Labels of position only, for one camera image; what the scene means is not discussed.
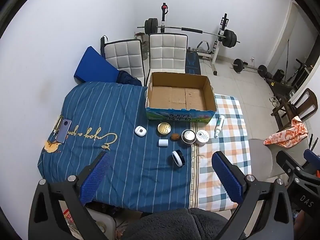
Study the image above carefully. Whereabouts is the white spray bottle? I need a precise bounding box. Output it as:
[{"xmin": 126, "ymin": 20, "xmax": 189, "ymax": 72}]
[{"xmin": 214, "ymin": 115, "xmax": 225, "ymax": 138}]

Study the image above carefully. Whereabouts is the silver metal filter basket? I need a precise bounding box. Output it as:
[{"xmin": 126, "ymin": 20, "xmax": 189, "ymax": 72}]
[{"xmin": 181, "ymin": 129, "xmax": 196, "ymax": 145}]

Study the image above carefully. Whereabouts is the brown walnut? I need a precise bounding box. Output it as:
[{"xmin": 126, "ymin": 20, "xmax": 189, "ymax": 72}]
[{"xmin": 170, "ymin": 133, "xmax": 180, "ymax": 141}]

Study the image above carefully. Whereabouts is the white earbuds case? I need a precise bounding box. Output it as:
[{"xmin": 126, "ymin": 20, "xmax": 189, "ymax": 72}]
[{"xmin": 135, "ymin": 126, "xmax": 147, "ymax": 137}]

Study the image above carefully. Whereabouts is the small white cylinder cap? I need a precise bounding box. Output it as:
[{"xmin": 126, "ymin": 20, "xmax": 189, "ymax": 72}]
[{"xmin": 158, "ymin": 139, "xmax": 169, "ymax": 147}]

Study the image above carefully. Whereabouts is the gold round tin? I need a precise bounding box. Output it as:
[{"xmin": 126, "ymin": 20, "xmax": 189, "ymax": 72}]
[{"xmin": 157, "ymin": 122, "xmax": 171, "ymax": 135}]

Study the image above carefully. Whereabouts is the orange patterned cloth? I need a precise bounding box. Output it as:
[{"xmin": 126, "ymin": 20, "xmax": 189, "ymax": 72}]
[{"xmin": 264, "ymin": 116, "xmax": 308, "ymax": 148}]

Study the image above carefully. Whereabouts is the grey stool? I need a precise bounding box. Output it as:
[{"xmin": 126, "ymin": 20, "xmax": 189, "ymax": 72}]
[{"xmin": 248, "ymin": 138, "xmax": 309, "ymax": 181}]

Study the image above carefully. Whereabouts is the plaid checked cloth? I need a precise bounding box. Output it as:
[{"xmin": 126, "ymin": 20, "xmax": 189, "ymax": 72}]
[{"xmin": 189, "ymin": 94, "xmax": 252, "ymax": 211}]

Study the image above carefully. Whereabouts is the dark wooden chair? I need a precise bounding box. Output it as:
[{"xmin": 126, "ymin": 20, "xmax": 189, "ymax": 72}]
[{"xmin": 271, "ymin": 88, "xmax": 318, "ymax": 132}]

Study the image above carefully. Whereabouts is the blue striped cloth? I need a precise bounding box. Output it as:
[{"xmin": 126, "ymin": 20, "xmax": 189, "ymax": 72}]
[{"xmin": 37, "ymin": 82, "xmax": 192, "ymax": 213}]

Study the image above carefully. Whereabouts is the purple smartphone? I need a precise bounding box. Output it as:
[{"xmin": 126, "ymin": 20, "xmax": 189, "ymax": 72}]
[{"xmin": 56, "ymin": 119, "xmax": 72, "ymax": 144}]

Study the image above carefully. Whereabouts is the open cardboard box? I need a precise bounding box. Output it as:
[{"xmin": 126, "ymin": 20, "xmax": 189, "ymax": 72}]
[{"xmin": 145, "ymin": 72, "xmax": 217, "ymax": 123}]

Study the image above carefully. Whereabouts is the barbell on floor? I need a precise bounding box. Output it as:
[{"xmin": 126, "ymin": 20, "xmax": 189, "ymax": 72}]
[{"xmin": 232, "ymin": 59, "xmax": 267, "ymax": 77}]

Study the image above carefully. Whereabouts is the dark blue garment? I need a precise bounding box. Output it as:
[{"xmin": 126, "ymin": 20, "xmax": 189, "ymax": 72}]
[{"xmin": 116, "ymin": 70, "xmax": 142, "ymax": 86}]

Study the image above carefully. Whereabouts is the blue bench pad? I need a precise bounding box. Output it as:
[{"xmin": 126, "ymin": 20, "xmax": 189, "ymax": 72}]
[{"xmin": 185, "ymin": 51, "xmax": 201, "ymax": 75}]

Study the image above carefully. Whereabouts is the blue foam cushion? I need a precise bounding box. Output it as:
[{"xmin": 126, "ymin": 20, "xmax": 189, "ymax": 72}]
[{"xmin": 74, "ymin": 46, "xmax": 119, "ymax": 83}]

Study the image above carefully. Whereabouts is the white weight bench rack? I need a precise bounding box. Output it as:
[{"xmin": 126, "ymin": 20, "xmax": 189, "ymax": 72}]
[{"xmin": 197, "ymin": 13, "xmax": 229, "ymax": 76}]

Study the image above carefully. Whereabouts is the left white padded chair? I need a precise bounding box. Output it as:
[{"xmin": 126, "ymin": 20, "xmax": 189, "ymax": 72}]
[{"xmin": 100, "ymin": 36, "xmax": 145, "ymax": 85}]

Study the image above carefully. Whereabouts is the white padded chair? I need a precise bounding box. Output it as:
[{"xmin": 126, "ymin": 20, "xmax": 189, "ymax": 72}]
[
  {"xmin": 149, "ymin": 33, "xmax": 188, "ymax": 73},
  {"xmin": 100, "ymin": 36, "xmax": 145, "ymax": 85}
]

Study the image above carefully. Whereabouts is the barbell on rack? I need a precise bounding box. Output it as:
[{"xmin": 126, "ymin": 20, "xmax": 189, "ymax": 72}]
[{"xmin": 138, "ymin": 18, "xmax": 240, "ymax": 48}]

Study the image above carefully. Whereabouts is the right white padded chair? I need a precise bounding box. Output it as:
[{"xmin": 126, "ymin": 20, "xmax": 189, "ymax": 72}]
[{"xmin": 149, "ymin": 33, "xmax": 188, "ymax": 73}]

